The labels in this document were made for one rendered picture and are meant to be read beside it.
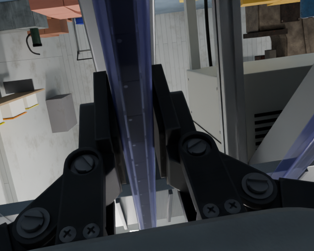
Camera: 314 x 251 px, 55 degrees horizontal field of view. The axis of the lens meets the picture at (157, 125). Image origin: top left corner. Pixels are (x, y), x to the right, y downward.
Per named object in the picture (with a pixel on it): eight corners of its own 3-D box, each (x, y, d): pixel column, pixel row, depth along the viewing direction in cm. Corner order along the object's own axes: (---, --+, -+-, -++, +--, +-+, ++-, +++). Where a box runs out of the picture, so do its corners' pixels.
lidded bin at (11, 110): (-16, 104, 453) (-11, 121, 459) (9, 102, 450) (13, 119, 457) (1, 99, 498) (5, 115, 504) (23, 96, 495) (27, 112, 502)
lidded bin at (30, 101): (6, 98, 511) (10, 111, 517) (26, 95, 509) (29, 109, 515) (18, 94, 550) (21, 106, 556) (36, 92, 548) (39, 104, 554)
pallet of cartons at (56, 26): (19, 15, 596) (24, 36, 606) (57, 10, 591) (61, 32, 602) (42, 19, 701) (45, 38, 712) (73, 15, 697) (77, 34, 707)
